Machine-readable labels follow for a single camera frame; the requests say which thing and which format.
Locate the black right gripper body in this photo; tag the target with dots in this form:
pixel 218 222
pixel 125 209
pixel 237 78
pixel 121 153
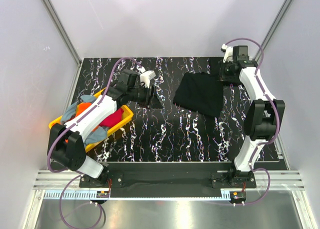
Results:
pixel 227 75

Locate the aluminium frame post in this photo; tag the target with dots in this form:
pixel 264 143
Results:
pixel 276 23
pixel 61 30

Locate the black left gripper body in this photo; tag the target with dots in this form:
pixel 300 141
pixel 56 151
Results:
pixel 141 95

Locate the yellow plastic bin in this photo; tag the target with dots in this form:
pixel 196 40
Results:
pixel 126 118

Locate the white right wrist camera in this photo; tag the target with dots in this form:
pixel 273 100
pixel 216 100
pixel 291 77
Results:
pixel 228 53

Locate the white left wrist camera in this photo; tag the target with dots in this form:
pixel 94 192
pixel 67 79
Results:
pixel 146 76

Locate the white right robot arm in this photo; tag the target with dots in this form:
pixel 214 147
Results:
pixel 263 120

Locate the orange t-shirt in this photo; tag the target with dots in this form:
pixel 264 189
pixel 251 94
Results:
pixel 73 111

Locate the aluminium frame post left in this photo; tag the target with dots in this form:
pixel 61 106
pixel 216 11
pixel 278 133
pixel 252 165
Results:
pixel 61 30

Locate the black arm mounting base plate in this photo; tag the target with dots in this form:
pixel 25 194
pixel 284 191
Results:
pixel 216 179

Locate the folded black t-shirt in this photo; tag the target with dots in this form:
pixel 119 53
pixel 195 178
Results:
pixel 215 64

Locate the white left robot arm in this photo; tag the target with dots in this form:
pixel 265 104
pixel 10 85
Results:
pixel 66 141

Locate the red t-shirt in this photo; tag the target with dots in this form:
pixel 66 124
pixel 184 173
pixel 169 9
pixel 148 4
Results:
pixel 113 119

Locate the light blue grey t-shirt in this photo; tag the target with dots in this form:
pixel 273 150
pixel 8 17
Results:
pixel 99 133

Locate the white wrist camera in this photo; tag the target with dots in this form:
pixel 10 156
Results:
pixel 146 76
pixel 228 53

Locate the aluminium frame post right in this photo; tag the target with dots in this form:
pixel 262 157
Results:
pixel 276 23

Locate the black t-shirt with blue logo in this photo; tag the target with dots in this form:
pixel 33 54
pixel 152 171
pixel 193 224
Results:
pixel 200 92

